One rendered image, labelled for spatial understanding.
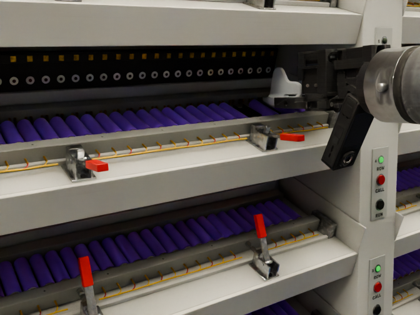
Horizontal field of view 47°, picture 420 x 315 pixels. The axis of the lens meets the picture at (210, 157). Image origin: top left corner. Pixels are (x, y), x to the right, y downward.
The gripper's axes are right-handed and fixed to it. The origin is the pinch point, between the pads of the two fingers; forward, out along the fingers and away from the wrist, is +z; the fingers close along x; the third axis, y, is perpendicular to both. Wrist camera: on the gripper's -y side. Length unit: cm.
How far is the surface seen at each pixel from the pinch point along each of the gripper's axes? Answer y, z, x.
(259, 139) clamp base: -4.5, -6.3, 9.0
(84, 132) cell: -1.5, -0.2, 31.8
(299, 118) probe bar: -2.5, -3.5, -1.2
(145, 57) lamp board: 8.0, 7.3, 19.2
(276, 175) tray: -9.9, -6.8, 6.6
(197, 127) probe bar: -2.1, -3.1, 17.1
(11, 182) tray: -5.5, -5.3, 41.9
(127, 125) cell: -1.3, 0.4, 25.7
